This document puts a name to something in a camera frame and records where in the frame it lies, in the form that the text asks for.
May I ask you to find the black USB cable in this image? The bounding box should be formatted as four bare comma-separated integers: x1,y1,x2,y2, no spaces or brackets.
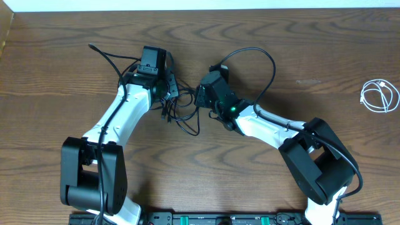
149,79,201,137

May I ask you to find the white USB cable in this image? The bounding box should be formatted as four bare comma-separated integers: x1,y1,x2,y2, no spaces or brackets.
359,78,400,114

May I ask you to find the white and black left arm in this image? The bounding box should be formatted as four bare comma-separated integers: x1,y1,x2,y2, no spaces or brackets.
60,46,179,224

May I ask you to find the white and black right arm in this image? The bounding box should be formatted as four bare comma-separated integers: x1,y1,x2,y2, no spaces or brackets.
195,71,362,224

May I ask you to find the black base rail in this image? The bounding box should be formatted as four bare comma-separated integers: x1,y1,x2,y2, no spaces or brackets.
68,211,384,225

